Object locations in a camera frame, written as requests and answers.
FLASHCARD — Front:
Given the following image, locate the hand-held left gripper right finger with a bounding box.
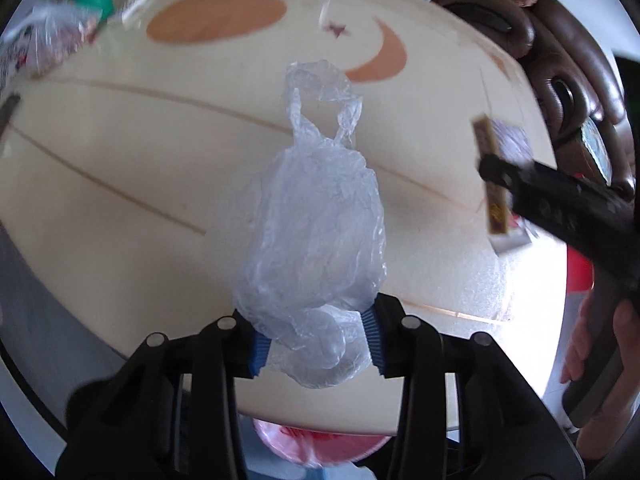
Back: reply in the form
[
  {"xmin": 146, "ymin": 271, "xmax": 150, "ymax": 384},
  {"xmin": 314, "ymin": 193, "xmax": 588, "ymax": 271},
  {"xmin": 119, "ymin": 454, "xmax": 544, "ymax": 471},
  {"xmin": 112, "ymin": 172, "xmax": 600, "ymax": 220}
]
[{"xmin": 360, "ymin": 292, "xmax": 586, "ymax": 480}]

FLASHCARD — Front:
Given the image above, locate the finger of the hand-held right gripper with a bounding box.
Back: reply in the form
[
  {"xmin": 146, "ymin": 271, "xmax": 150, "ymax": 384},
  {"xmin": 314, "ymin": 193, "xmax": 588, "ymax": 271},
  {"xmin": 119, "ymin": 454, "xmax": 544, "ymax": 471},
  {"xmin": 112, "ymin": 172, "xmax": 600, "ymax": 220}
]
[{"xmin": 477, "ymin": 154, "xmax": 640, "ymax": 281}]

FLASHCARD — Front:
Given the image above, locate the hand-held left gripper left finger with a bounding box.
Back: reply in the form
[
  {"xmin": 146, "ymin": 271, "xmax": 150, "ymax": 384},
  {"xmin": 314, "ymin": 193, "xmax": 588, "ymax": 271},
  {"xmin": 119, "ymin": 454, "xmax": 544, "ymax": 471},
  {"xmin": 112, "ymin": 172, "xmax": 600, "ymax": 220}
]
[{"xmin": 55, "ymin": 310, "xmax": 273, "ymax": 480}]

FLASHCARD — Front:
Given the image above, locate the brown snack packet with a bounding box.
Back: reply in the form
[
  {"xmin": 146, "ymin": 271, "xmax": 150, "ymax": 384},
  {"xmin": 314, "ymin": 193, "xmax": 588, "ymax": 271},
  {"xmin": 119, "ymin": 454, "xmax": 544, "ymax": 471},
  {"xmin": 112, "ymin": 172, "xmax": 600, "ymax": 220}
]
[{"xmin": 471, "ymin": 116, "xmax": 512, "ymax": 235}]

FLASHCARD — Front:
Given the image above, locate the translucent white plastic bag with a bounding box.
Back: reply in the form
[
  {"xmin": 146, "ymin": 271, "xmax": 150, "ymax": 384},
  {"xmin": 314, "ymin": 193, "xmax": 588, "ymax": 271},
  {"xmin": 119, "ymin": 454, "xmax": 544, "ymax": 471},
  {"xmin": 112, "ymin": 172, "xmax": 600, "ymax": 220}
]
[{"xmin": 232, "ymin": 60, "xmax": 388, "ymax": 390}]

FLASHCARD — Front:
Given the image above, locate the person's right hand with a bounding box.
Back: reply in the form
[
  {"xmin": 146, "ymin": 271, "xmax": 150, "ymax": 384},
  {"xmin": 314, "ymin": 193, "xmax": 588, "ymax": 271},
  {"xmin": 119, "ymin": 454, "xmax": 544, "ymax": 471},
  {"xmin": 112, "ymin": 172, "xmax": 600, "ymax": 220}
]
[{"xmin": 559, "ymin": 287, "xmax": 640, "ymax": 463}]

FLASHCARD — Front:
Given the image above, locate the red plastic stool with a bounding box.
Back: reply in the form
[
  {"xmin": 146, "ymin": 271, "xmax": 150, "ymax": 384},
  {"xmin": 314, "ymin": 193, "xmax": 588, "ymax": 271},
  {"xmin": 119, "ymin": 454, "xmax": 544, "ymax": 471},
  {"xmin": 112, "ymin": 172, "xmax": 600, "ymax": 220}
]
[{"xmin": 566, "ymin": 247, "xmax": 597, "ymax": 292}]

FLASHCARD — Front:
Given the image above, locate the purple printed packet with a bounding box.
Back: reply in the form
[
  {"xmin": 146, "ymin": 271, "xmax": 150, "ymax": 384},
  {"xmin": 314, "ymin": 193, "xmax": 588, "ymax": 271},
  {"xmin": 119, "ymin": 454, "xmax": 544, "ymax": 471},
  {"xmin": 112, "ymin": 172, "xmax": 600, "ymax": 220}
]
[{"xmin": 490, "ymin": 119, "xmax": 533, "ymax": 171}]

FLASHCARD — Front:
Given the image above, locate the brown leather sofa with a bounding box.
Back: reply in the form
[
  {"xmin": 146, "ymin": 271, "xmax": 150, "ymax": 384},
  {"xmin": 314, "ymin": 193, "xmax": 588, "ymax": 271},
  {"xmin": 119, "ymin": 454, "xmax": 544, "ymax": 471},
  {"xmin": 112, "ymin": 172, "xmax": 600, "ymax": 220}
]
[{"xmin": 425, "ymin": 0, "xmax": 636, "ymax": 196}]

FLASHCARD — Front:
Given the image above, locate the beige table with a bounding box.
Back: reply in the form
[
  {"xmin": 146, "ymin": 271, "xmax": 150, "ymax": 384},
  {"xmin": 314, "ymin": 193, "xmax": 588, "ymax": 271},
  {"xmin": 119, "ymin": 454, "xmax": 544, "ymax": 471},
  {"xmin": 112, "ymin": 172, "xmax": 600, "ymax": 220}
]
[{"xmin": 0, "ymin": 0, "xmax": 571, "ymax": 433}]

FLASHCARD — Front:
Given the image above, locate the clear plastic snack bag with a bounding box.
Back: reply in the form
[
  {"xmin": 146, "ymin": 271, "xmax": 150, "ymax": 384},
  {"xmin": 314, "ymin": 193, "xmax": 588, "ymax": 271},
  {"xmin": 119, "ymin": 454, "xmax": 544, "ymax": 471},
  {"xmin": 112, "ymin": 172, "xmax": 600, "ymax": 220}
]
[{"xmin": 2, "ymin": 2, "xmax": 103, "ymax": 78}]

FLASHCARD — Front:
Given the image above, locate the white printed packet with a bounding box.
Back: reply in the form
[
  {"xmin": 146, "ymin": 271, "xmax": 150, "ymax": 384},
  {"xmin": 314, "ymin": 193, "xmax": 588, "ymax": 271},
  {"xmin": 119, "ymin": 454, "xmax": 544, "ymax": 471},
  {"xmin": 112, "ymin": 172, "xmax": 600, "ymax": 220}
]
[{"xmin": 0, "ymin": 40, "xmax": 31, "ymax": 86}]

